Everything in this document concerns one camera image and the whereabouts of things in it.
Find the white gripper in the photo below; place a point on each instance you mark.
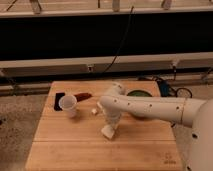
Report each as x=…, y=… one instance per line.
x=112, y=117

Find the white sponge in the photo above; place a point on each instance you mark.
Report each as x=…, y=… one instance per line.
x=108, y=131

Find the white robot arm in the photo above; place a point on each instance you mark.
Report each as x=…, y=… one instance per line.
x=194, y=113

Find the translucent plastic cup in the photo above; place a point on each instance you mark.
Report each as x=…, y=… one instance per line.
x=68, y=104

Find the black rectangular pad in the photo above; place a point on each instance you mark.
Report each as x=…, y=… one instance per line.
x=58, y=96

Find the blue floor object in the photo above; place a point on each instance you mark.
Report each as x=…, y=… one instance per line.
x=164, y=88

